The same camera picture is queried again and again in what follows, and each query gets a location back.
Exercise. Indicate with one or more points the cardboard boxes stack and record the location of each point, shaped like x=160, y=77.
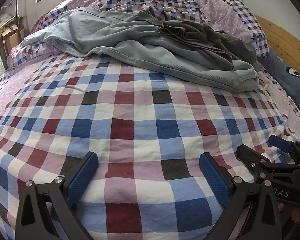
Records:
x=12, y=32

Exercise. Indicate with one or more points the plaid bed sheet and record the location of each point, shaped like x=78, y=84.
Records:
x=148, y=130

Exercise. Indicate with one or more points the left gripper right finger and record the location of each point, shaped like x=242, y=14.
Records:
x=263, y=218

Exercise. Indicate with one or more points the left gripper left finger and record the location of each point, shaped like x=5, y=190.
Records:
x=33, y=218

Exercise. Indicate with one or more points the dark blue plush pillow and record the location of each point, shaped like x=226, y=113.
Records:
x=284, y=74

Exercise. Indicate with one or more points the wooden headboard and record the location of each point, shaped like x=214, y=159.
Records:
x=285, y=44

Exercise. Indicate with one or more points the grey trousers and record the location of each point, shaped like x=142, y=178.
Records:
x=136, y=41

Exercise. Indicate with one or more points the light blue garment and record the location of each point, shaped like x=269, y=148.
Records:
x=42, y=35

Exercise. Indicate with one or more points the olive green garment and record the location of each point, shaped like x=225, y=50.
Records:
x=217, y=50

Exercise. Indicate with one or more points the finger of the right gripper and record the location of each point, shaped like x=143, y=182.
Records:
x=289, y=147
x=253, y=161

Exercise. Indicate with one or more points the person right hand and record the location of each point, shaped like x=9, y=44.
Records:
x=289, y=212

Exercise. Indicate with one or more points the plaid folded quilt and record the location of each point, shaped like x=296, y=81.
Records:
x=229, y=16

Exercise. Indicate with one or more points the black clothes rack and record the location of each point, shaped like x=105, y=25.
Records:
x=17, y=12

